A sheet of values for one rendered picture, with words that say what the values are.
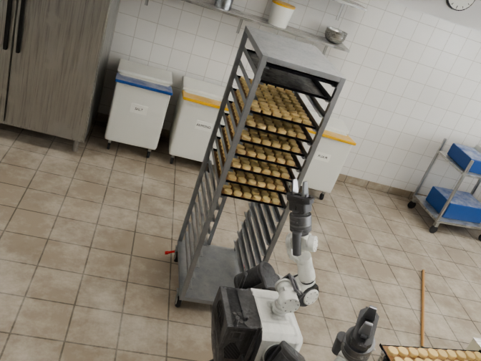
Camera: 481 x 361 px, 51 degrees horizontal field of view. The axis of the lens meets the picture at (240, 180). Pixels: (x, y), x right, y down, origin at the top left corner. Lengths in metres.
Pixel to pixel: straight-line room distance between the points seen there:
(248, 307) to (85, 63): 3.22
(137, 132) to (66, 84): 0.83
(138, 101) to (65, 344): 2.53
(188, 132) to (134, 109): 0.56
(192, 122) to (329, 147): 1.42
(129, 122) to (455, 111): 3.71
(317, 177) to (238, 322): 3.81
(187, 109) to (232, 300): 3.32
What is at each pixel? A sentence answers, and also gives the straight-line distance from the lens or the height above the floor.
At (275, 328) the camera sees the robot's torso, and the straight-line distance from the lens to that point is 1.82.
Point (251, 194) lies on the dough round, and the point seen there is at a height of 0.95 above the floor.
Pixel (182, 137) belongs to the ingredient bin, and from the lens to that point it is 5.08.
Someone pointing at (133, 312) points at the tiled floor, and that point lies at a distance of 3.48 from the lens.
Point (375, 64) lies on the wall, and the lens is 5.86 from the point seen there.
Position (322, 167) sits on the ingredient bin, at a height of 0.41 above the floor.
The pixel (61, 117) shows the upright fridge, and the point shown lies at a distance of 4.86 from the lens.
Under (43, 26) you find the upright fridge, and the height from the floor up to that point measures 1.12.
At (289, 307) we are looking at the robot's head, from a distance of 1.80.
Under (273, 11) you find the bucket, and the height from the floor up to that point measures 1.68.
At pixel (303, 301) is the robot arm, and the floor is 1.10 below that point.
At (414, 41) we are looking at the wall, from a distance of 5.94.
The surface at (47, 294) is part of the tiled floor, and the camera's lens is 3.50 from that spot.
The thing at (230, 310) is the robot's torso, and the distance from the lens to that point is 1.81.
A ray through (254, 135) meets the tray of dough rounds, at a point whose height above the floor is 1.33.
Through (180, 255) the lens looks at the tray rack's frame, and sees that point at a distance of 3.79.
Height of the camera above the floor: 2.40
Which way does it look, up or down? 26 degrees down
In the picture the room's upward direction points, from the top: 20 degrees clockwise
